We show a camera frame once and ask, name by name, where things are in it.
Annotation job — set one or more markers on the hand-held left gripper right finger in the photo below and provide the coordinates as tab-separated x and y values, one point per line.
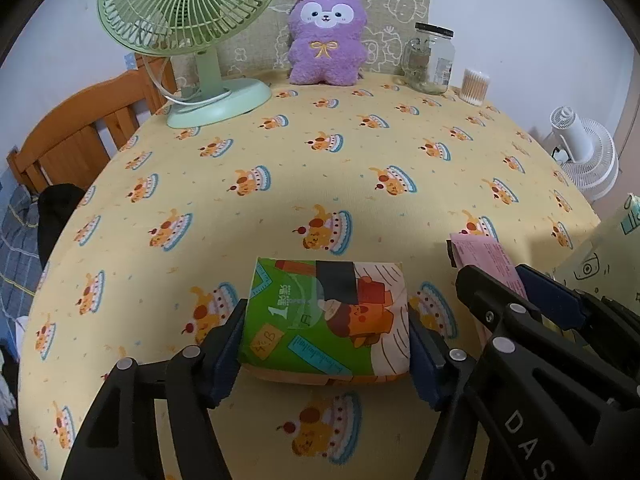
425	360

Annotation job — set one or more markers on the cotton swab container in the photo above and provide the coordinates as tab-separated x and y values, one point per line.
475	87

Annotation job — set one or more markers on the blue plaid bedding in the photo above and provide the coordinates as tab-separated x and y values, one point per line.
20	250

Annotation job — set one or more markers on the white sheet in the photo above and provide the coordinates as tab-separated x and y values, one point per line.
21	332

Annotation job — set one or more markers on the purple plush toy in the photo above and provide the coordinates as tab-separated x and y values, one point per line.
325	55

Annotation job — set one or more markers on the black cloth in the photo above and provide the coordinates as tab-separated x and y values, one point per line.
60	220

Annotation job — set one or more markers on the pink clear packet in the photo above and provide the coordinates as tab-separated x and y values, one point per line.
480	255

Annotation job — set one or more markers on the glass jar with dark lid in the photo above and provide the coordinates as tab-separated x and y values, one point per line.
430	65

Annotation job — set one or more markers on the white standing fan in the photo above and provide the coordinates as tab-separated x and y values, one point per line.
595	165

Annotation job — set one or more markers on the green desk fan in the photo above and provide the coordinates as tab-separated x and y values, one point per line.
220	100

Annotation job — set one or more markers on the yellow printed fabric storage box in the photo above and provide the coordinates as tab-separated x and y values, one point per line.
600	255

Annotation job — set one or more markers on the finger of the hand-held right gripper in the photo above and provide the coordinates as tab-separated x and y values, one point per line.
555	300
492	300

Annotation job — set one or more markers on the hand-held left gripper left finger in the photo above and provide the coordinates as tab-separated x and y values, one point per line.
225	355

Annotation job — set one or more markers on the green cartoon tissue pack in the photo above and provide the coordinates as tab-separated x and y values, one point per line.
320	330

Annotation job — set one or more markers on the blue wall plate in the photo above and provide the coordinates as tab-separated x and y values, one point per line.
131	60

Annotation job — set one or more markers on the beige printed board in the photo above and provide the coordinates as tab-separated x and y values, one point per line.
395	5

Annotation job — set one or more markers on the yellow cake print tablecloth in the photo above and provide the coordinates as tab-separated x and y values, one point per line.
300	160

